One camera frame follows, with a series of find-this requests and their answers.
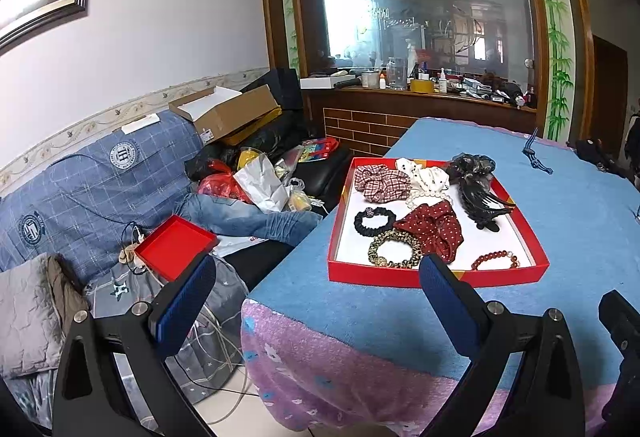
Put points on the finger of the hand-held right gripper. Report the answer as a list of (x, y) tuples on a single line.
[(622, 332)]

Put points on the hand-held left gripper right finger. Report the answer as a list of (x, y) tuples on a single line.
[(445, 302)]

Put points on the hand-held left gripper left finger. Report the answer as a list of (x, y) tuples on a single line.
[(185, 302)]

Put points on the red polka dot scrunchie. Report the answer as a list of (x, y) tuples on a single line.
[(435, 227)]

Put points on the leopard print scrunchie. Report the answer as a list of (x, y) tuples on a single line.
[(400, 237)]

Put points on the red cardboard box tray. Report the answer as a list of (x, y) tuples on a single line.
[(502, 234)]

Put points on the black hair claw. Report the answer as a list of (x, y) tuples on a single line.
[(480, 207)]

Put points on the small black scrunchie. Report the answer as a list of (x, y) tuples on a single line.
[(361, 228)]

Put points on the white dotted scrunchie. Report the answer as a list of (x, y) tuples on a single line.
[(430, 179)]

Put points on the red plaid scrunchie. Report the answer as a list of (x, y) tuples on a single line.
[(380, 184)]

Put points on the black sheer scrunchie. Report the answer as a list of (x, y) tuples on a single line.
[(470, 167)]

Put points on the grey star print blanket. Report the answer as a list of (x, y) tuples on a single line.
[(220, 282)]

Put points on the red box lid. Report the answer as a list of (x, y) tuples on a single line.
[(175, 244)]

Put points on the blue jeans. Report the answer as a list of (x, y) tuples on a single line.
[(250, 219)]

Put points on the red plastic bag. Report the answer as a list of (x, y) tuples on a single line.
[(220, 187)]

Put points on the blue plaid sofa cover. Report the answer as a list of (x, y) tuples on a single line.
[(85, 202)]

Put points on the white paper bag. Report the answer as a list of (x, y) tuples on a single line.
[(260, 182)]

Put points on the clear bag of snacks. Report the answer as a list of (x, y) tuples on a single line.
[(299, 199)]

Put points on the yellow bag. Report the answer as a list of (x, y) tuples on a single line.
[(247, 159)]

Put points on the grey quilted cushion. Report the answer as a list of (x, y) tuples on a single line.
[(27, 317)]

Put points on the black leather sofa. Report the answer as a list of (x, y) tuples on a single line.
[(325, 174)]

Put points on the black bag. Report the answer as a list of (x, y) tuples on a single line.
[(597, 157)]

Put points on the open cardboard box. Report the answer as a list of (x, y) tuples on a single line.
[(235, 114)]

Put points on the yellow flat box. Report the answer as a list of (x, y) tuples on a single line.
[(260, 122)]

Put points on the wooden counter with brick panel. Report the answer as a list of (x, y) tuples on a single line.
[(365, 122)]

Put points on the colourful snack packet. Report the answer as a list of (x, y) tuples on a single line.
[(317, 149)]

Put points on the pile of small counter clutter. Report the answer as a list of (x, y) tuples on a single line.
[(485, 89)]

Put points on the yellow tape roll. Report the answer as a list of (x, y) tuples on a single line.
[(421, 86)]

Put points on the small orange cap bottle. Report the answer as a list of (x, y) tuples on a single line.
[(382, 83)]

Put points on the clear glass jar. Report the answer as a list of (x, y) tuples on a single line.
[(397, 74)]

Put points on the black cloth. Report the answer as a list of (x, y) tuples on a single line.
[(280, 84)]

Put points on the tall white bottle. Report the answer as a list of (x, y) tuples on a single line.
[(411, 62)]

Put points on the white flat box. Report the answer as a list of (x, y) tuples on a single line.
[(320, 82)]

